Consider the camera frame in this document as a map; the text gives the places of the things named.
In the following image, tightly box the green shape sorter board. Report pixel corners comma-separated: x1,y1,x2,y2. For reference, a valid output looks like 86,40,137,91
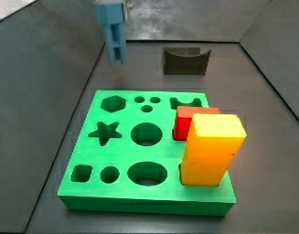
57,90,235,216

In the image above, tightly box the red block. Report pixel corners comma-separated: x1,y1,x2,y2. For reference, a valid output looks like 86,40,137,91
172,106,220,141

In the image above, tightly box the yellow rectangular block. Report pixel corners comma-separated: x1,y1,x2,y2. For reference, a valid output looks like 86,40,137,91
178,114,247,186

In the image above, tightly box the dark curved holder block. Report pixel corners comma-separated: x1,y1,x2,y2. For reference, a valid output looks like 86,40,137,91
162,48,211,75

